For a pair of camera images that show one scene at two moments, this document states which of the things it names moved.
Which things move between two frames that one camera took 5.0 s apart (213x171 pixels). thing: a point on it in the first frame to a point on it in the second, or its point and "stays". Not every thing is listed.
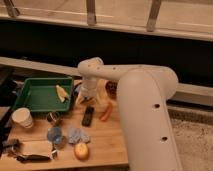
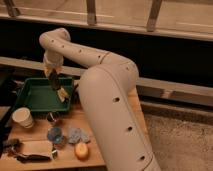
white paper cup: [23, 117] stays
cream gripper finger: [79, 100] to [47, 72]
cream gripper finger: [95, 100] to [59, 70]
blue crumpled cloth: [77, 136] stays
